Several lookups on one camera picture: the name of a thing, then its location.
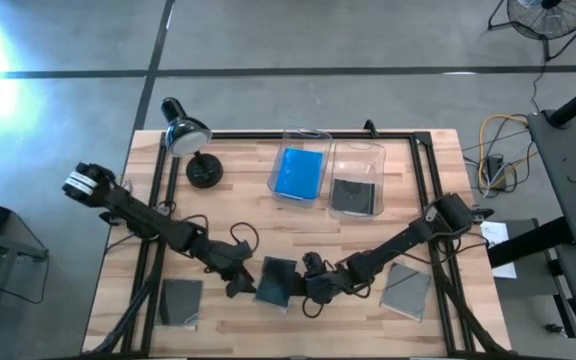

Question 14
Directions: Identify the clear plastic bin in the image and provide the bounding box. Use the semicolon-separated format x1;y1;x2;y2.
266;125;334;209
326;140;387;221

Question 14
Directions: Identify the black power adapter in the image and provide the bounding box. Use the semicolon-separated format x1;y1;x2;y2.
485;154;508;191

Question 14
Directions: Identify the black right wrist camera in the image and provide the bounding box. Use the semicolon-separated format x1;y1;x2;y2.
301;251;325;274

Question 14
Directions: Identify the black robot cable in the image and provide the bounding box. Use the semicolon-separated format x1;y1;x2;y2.
229;221;261;252
300;294;326;320

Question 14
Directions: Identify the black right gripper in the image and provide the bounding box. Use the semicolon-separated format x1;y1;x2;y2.
293;264;354;305

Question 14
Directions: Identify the dark metal desk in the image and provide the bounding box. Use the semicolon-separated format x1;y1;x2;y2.
0;209;50;360

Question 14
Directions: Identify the black floor fan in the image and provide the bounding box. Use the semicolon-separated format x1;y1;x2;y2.
486;0;576;62

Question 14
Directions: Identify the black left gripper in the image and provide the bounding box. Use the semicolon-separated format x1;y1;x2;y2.
206;238;259;300

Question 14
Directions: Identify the white paper sheet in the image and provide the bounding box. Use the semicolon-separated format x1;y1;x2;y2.
480;220;518;280

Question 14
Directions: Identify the yellow cable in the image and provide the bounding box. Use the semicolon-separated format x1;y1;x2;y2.
477;113;540;190

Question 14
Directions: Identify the grey side table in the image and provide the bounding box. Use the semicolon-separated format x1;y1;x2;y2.
526;107;576;250

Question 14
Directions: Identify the blue jewel case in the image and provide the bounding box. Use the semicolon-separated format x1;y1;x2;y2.
273;146;325;201

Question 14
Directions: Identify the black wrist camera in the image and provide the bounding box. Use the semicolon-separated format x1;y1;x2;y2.
301;251;325;274
231;239;255;260

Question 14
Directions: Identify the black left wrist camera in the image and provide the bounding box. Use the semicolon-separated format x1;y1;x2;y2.
231;239;255;260

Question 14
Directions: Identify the black desk lamp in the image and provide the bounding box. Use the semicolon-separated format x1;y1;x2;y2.
160;96;225;190

